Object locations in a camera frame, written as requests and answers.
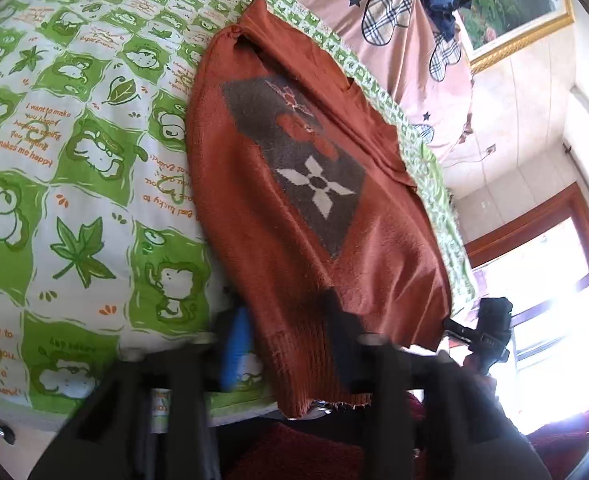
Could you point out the rust orange knit sweater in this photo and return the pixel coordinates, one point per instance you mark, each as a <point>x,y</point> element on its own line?
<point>294,220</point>

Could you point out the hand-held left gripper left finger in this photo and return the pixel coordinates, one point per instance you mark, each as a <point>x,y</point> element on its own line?
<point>235,347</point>

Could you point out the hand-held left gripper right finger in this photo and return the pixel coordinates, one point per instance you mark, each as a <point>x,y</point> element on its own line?
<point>345,345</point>

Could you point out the pink heart printed bed sheet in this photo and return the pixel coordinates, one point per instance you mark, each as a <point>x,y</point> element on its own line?
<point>374,45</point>

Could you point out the red wooden window frame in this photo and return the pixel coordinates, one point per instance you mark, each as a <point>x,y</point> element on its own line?
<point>581,240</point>

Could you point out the green cartoon printed blanket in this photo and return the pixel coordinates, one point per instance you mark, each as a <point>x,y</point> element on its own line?
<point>79,170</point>

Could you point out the gold framed landscape painting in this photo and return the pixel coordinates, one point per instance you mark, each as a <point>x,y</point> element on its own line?
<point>514,5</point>

